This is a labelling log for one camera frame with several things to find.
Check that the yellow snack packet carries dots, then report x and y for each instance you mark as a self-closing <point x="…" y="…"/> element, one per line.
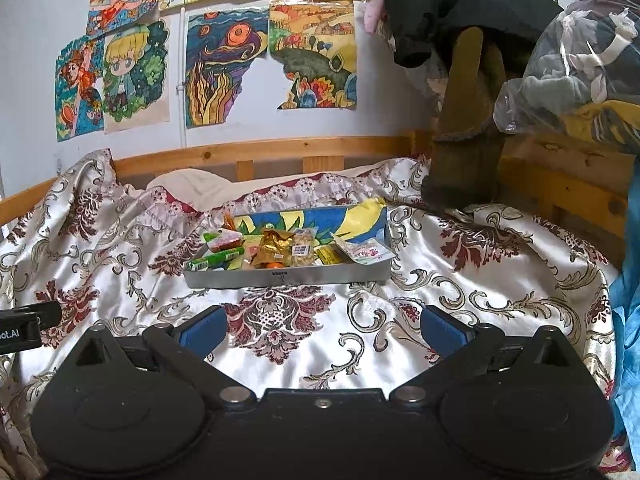
<point x="330" y="255"/>

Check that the wooden bed frame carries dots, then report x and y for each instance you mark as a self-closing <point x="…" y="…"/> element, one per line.
<point x="280" y="147"/>

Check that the brown cloth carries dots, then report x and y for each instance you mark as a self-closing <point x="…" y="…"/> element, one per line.
<point x="465" y="120"/>

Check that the black cloth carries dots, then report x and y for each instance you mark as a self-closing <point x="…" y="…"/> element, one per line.
<point x="430" y="0"/>

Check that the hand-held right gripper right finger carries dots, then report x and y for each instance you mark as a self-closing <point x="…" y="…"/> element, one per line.
<point x="442" y="330"/>

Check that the swirly seaweed drawing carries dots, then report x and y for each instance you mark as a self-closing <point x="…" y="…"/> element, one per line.
<point x="220" y="65"/>

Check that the white wall pipe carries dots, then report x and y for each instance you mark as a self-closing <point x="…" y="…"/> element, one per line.
<point x="183" y="90"/>

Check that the plastic bag of clothes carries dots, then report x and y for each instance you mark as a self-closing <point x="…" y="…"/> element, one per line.
<point x="575" y="60"/>

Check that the blue cloth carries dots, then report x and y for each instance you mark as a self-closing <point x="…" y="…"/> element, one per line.
<point x="630" y="310"/>

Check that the blond child drawing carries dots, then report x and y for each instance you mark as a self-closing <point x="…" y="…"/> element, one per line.
<point x="135" y="75"/>

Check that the metal tray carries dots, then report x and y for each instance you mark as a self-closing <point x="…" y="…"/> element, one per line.
<point x="300" y="276"/>

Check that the green tube packet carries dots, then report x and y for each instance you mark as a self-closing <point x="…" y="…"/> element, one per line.
<point x="212" y="260"/>

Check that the pink cloth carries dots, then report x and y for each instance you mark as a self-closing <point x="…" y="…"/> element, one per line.
<point x="372" y="12"/>

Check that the basketball girl drawing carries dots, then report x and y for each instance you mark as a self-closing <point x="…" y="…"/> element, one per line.
<point x="77" y="90"/>

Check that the white green snack packet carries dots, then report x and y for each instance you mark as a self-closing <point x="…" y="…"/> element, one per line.
<point x="362" y="251"/>

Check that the floral satin blanket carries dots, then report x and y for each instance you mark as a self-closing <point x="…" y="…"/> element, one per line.
<point x="500" y="280"/>

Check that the small orange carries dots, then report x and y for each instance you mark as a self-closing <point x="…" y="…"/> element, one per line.
<point x="273" y="264"/>

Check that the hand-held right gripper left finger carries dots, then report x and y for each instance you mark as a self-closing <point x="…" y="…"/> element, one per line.
<point x="200" y="332"/>

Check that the white pillow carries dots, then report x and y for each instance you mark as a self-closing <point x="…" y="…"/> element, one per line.
<point x="190" y="180"/>

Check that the gold foil snack packet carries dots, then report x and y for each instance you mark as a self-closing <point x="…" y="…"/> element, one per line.
<point x="274" y="246"/>

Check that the red snack packet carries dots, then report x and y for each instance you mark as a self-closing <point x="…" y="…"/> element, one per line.
<point x="225" y="241"/>

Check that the landscape drawing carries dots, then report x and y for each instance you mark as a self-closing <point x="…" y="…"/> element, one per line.
<point x="315" y="50"/>

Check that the colourful painted paper liner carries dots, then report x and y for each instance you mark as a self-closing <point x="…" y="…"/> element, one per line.
<point x="320" y="217"/>

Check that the clear nut bar packet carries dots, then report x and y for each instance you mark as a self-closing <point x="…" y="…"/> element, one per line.
<point x="304" y="249"/>

